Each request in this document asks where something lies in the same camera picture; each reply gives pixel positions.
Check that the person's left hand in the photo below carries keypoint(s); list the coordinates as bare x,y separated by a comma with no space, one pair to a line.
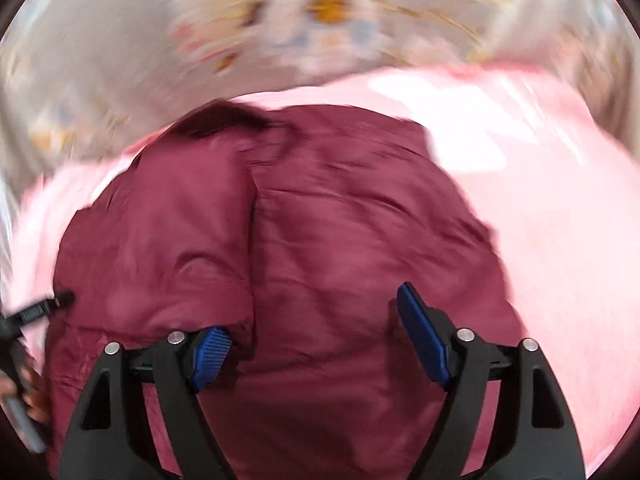
37,400

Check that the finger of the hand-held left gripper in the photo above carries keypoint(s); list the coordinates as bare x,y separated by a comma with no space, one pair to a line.
40,310

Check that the maroon puffer jacket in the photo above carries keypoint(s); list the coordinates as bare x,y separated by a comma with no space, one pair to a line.
300,240

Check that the floral grey bedsheet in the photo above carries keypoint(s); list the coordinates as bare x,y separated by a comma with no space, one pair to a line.
200,45

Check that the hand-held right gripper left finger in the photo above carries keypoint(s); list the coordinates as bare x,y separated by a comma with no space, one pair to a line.
210,352

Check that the pink printed blanket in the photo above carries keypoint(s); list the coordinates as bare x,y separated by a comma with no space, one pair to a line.
550,210

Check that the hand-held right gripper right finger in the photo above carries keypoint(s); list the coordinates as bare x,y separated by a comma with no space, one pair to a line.
425,335

